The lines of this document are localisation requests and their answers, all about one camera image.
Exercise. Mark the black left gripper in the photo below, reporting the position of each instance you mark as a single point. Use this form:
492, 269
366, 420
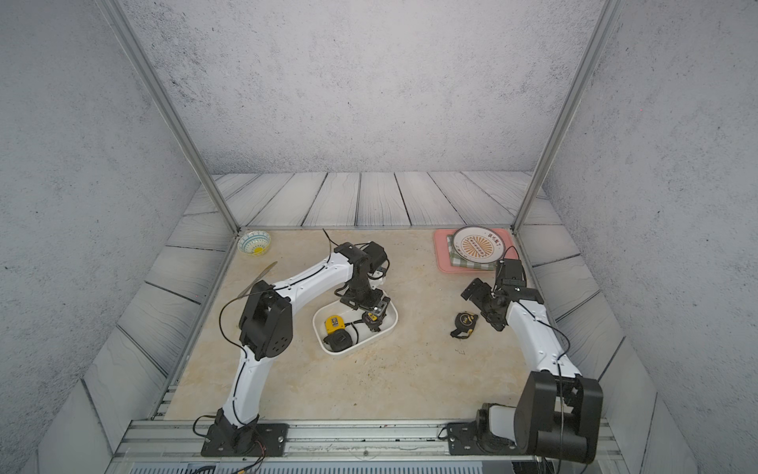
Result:
373, 305

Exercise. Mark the right aluminium frame post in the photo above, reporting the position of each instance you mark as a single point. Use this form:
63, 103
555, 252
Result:
600, 35

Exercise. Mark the round black tape measure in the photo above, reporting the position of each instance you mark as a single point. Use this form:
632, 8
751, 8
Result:
465, 324

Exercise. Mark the green checked cloth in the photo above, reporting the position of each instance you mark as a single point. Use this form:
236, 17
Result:
457, 261

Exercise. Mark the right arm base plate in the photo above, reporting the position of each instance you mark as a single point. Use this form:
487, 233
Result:
467, 439

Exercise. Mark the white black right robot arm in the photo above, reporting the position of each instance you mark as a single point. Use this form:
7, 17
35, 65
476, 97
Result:
558, 413

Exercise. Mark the slim metal knife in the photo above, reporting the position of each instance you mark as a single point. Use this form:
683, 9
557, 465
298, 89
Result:
257, 279

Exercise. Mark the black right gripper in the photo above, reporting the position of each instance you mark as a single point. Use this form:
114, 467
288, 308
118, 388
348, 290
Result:
479, 296

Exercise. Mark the large black tape measure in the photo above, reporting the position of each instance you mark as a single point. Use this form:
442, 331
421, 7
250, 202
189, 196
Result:
338, 341

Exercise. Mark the white orange patterned plate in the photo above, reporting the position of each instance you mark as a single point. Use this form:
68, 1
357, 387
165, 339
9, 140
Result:
479, 245

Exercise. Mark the patterned ceramic bowl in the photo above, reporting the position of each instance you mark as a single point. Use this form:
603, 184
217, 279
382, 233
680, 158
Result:
254, 242

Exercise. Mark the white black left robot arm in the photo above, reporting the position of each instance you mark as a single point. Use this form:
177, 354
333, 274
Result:
266, 327

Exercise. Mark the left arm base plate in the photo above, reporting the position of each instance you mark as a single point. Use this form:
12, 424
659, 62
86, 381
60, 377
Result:
266, 440

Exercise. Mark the aluminium frame post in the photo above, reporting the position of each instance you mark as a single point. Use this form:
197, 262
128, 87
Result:
139, 60
600, 35

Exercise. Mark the white plastic storage box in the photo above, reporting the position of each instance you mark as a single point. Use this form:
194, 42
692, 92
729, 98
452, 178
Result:
361, 335

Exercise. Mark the pink tray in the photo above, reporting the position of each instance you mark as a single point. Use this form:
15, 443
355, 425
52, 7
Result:
442, 256

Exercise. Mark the left aluminium frame post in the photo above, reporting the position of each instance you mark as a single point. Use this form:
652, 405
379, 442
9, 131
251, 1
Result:
139, 60

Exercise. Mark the black yellow tape measure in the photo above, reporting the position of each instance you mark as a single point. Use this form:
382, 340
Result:
373, 319

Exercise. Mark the aluminium front rail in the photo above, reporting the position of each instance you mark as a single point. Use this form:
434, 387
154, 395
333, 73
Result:
375, 446

